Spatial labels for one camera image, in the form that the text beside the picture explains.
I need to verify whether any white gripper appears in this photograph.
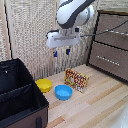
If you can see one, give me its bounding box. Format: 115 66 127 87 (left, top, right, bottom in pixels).
45 28 81 58

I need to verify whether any red yellow cereal bar box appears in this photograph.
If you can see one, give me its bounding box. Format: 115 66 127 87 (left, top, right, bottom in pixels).
63 68 91 93

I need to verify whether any beige woven folding screen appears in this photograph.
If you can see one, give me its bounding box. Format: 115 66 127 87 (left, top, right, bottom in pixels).
0 0 101 82

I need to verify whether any brown drawer cabinet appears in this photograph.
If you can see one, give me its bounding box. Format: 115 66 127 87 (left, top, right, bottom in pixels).
86 9 128 83

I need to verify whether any blue bowl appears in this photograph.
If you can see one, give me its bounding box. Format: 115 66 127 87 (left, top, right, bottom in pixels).
54 84 74 101

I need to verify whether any black fabric storage box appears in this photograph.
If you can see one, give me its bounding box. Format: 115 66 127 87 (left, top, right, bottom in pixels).
0 58 50 128

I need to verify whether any yellow bowl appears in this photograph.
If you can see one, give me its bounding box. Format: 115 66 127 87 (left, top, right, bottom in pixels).
35 78 54 94

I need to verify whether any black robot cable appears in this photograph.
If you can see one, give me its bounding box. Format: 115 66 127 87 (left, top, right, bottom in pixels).
79 19 128 38

